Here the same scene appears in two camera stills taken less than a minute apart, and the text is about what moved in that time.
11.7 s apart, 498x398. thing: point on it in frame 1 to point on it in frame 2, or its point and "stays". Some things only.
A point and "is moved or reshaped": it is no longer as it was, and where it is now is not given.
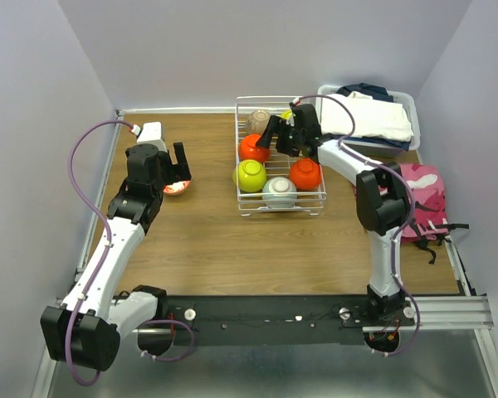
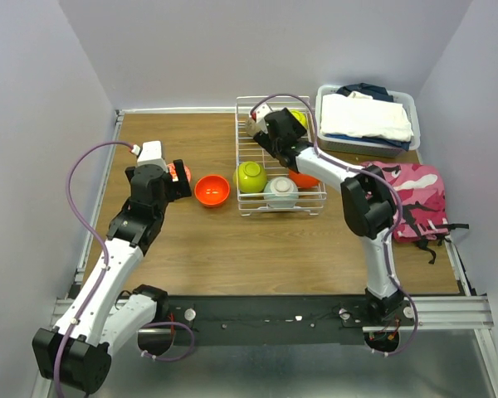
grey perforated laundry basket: (377, 148) stays
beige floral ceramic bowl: (256, 122) stays
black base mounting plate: (276, 320) stays
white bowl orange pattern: (176, 187) is moved or reshaped
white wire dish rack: (267, 179) stays
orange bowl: (248, 149) to (212, 191)
